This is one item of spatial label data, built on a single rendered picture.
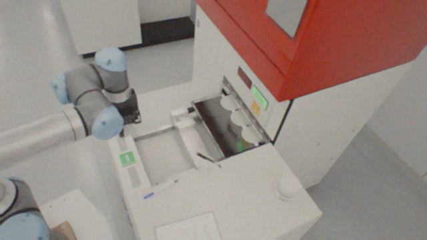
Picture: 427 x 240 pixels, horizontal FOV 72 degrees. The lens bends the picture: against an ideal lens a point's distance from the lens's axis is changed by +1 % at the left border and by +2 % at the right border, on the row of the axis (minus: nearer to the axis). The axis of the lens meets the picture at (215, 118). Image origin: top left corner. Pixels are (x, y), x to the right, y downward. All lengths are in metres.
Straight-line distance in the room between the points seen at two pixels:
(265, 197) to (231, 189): 0.13
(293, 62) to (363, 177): 1.84
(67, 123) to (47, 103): 2.18
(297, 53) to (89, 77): 0.59
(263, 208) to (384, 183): 1.74
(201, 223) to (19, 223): 0.53
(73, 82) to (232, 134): 0.78
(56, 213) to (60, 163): 1.17
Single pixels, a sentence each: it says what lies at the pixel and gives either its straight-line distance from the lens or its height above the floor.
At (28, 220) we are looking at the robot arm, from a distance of 1.00.
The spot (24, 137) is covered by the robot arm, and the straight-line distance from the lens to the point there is 0.69.
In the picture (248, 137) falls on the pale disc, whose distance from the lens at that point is 1.36.
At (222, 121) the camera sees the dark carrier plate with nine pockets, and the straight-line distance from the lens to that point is 1.39.
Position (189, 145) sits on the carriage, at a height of 0.88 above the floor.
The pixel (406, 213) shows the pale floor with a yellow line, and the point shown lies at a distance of 2.70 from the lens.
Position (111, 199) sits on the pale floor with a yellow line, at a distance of 2.21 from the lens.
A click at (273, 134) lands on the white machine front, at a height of 1.02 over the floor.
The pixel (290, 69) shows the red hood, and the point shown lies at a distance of 0.98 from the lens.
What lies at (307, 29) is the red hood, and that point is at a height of 1.52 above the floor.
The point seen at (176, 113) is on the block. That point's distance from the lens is 1.39.
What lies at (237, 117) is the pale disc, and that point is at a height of 0.90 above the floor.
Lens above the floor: 1.96
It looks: 49 degrees down
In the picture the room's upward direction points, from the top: 9 degrees clockwise
